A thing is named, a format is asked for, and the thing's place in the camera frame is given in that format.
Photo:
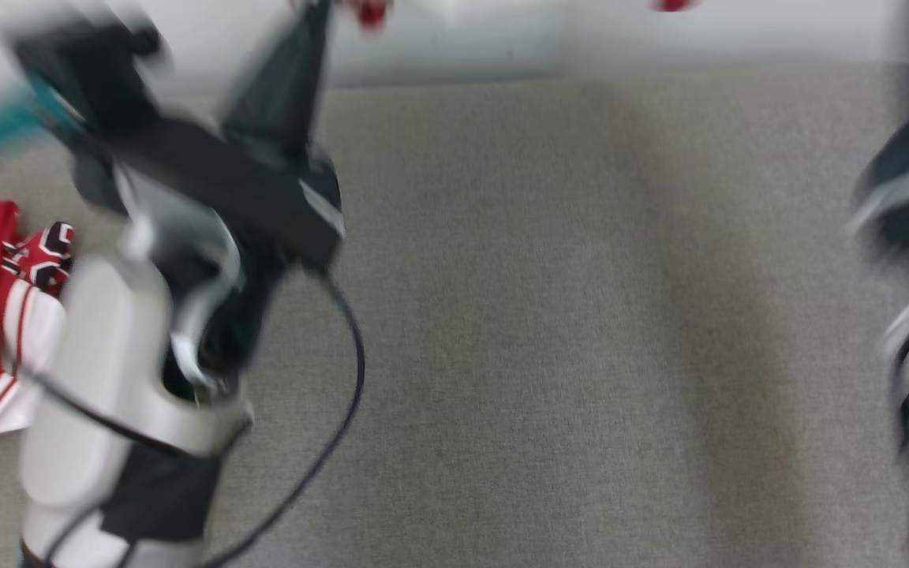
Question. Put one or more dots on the red shorts with white waistband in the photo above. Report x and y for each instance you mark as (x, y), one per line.
(371, 11)

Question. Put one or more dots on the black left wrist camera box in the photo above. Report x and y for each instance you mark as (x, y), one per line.
(84, 71)

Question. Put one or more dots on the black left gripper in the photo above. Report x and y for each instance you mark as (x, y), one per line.
(249, 197)

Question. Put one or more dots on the grey fabric sofa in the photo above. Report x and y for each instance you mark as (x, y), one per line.
(581, 315)

